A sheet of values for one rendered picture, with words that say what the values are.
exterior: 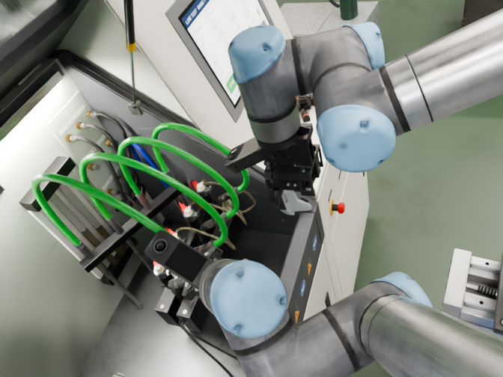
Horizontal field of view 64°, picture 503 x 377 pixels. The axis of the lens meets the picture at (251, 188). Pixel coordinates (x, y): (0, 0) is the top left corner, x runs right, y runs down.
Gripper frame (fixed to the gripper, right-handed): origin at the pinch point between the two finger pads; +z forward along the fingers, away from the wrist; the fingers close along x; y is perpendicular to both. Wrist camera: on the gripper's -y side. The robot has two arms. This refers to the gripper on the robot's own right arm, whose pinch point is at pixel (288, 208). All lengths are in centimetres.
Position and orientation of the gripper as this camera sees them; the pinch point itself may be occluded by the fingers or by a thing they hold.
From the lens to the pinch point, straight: 77.9
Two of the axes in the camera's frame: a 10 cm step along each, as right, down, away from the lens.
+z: 2.5, 6.6, 7.1
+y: 9.2, 0.8, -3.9
